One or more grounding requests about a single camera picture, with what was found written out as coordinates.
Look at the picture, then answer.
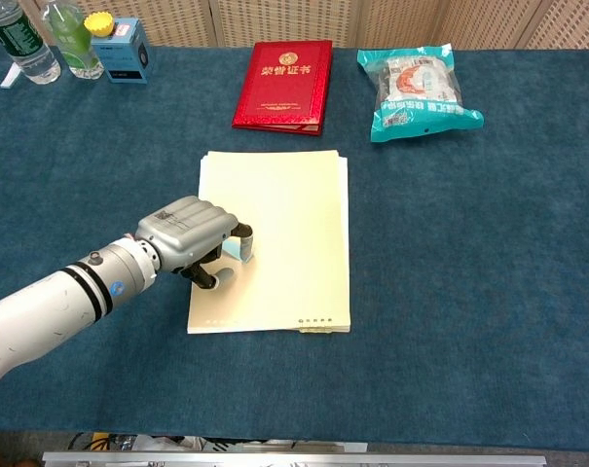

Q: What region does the beige lattice folding screen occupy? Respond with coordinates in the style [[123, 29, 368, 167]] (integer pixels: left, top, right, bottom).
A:
[[0, 0, 589, 51]]

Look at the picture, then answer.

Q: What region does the stack of cream paper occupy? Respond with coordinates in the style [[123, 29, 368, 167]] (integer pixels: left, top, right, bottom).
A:
[[186, 149, 351, 337]]

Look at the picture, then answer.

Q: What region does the red certificate book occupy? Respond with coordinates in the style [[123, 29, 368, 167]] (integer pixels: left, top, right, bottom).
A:
[[231, 39, 335, 139]]

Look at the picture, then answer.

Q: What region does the yellow ridged cap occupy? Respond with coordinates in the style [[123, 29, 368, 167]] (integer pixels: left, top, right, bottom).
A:
[[82, 12, 116, 39]]

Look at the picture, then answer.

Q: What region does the light blue box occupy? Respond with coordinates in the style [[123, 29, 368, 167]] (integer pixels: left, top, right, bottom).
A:
[[90, 18, 155, 87]]

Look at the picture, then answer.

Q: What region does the blue felt table cloth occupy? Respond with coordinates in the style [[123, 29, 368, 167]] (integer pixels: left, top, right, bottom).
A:
[[0, 41, 589, 438]]

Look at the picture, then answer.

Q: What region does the clear glass bottle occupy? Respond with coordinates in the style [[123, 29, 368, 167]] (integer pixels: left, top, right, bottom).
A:
[[0, 0, 63, 86]]

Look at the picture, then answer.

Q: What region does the black floor cable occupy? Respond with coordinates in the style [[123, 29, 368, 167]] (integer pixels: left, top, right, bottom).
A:
[[67, 432, 96, 452]]

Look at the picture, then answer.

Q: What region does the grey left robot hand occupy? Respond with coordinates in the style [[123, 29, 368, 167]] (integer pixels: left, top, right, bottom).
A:
[[135, 195, 255, 290]]

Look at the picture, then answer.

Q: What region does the green-tinted glass bottle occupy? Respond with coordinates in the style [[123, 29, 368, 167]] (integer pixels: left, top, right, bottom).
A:
[[41, 0, 106, 81]]

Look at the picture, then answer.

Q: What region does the teal snack bag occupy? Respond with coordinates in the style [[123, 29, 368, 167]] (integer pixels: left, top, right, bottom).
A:
[[355, 43, 486, 144]]

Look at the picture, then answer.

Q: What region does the aluminium frame rail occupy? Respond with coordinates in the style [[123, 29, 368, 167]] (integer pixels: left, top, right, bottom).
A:
[[41, 450, 549, 467]]

